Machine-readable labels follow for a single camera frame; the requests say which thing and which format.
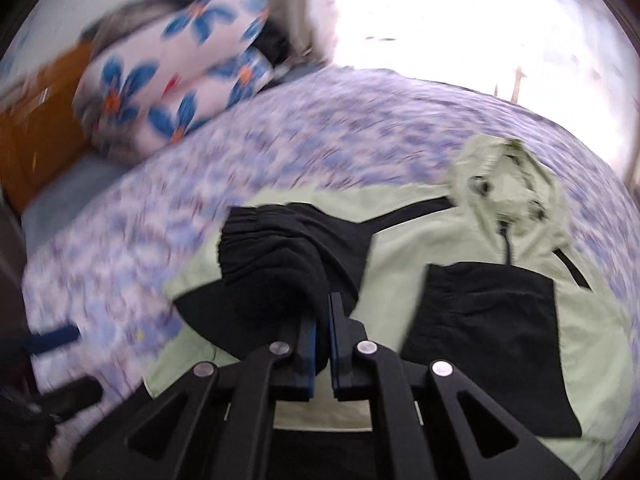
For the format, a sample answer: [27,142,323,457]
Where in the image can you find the blue flower print pillow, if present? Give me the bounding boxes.
[73,0,273,162]

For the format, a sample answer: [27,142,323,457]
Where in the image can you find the orange wooden headboard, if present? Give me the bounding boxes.
[1,41,92,214]

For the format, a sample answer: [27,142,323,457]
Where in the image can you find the white floral curtain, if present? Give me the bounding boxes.
[309,0,639,177]

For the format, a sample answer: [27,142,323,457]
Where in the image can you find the purple cat print blanket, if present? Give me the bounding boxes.
[22,66,640,461]

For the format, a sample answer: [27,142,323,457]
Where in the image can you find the green and black hooded jacket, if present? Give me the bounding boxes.
[143,134,634,479]

